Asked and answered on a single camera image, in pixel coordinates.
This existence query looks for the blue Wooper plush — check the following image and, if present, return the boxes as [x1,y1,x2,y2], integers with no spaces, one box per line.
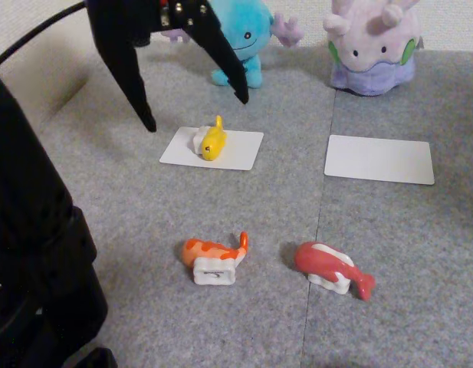
[161,0,304,89]

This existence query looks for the lavender Goomy plush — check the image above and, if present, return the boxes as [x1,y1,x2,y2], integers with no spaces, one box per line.
[322,0,425,97]

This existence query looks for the orange shrimp sushi figurine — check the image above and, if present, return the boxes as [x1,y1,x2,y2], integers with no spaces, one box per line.
[181,231,250,287]

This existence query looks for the red tuna sushi figurine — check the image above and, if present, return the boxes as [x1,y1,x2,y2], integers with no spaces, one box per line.
[293,240,376,302]

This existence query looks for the white rectangular card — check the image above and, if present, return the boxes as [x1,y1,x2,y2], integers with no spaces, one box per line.
[159,126,264,172]
[323,133,435,186]

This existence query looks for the grey felt mat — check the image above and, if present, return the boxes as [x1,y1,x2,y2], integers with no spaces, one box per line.
[36,38,339,368]
[301,49,473,368]

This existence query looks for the black cable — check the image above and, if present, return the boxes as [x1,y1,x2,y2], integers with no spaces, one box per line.
[0,2,87,68]

